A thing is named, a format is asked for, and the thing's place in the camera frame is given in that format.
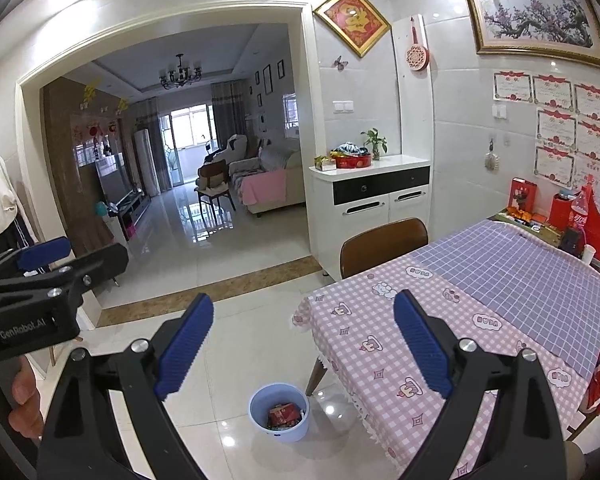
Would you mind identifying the person's left hand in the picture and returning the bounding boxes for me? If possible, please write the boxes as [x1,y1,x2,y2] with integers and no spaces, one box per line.
[11,356,44,440]

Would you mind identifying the group of wall certificates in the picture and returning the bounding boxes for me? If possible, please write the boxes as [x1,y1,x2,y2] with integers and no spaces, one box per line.
[491,55,600,213]

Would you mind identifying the white hanging garment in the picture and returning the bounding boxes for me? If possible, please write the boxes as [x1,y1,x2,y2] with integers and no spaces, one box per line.
[0,150,36,256]

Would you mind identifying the brown dining chair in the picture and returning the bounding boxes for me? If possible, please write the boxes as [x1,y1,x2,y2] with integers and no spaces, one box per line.
[340,217,429,281]

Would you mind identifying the framed plum blossom painting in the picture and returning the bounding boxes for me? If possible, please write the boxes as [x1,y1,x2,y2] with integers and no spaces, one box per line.
[461,0,600,72]

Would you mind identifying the red diamond framed picture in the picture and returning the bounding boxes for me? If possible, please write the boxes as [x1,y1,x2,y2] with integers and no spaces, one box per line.
[312,0,392,58]

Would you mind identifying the wooden table leg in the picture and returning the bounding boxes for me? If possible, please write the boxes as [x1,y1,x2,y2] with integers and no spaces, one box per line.
[305,356,332,397]

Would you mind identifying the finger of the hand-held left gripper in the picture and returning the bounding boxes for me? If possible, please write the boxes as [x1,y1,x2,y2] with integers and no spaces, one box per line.
[0,242,130,306]
[0,236,73,281]

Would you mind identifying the white standing air conditioner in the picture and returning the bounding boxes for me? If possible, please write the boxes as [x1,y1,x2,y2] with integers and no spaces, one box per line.
[134,129,153,198]

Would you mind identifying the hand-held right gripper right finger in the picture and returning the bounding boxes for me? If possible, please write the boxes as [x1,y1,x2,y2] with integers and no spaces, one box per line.
[393,289,566,480]

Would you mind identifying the round pink hanging ornament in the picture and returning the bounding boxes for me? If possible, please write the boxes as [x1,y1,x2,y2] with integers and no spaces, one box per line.
[405,15,431,73]

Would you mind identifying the pink checkered tablecloth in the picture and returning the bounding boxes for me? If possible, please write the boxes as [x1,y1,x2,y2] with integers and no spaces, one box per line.
[292,255,600,480]

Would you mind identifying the white sideboard cabinet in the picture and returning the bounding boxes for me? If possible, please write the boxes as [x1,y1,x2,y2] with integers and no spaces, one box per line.
[308,154,432,281]

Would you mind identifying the cola bottle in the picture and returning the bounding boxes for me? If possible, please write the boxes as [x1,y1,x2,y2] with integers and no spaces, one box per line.
[569,187,595,242]

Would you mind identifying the red tray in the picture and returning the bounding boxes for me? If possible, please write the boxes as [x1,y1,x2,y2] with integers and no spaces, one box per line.
[334,154,372,170]

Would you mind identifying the black chandelier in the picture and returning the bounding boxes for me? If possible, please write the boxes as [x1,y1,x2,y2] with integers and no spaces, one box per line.
[159,53,202,88]

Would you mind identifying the potted green plant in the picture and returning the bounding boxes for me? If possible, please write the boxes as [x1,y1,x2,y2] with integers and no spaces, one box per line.
[360,128,388,161]

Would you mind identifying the pink blanket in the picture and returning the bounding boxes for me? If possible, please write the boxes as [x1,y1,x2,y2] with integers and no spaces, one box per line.
[241,167,287,206]

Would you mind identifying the television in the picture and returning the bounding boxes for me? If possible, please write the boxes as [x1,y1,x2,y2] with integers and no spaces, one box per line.
[96,154,131,206]

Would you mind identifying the white armchair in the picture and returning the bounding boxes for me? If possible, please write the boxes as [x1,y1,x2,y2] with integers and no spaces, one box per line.
[215,134,248,166]

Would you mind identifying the blue and white cloth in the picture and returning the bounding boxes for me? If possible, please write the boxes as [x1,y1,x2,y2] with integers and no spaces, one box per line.
[330,141,368,157]

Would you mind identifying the grey curtain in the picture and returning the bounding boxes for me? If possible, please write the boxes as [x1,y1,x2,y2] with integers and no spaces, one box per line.
[210,79,248,156]

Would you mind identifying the beige sofa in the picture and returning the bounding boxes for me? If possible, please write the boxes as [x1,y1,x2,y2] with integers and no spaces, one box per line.
[228,137,303,218]

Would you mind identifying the purple grid tablecloth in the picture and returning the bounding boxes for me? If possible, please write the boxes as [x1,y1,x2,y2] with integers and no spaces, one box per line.
[411,217,600,381]

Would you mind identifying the wooden chair with cushion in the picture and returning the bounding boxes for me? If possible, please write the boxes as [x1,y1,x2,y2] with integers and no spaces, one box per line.
[195,159,237,218]

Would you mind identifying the tall red gift box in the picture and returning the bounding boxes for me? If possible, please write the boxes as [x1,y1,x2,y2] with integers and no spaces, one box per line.
[509,177,538,218]

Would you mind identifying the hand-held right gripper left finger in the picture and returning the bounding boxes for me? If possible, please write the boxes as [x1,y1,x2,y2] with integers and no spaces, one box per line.
[37,292,215,480]

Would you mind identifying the black pouch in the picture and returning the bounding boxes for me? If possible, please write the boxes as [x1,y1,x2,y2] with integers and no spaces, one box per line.
[560,227,583,256]

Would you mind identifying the light blue plastic bin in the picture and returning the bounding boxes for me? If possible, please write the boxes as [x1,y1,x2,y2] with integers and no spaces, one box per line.
[249,382,311,443]

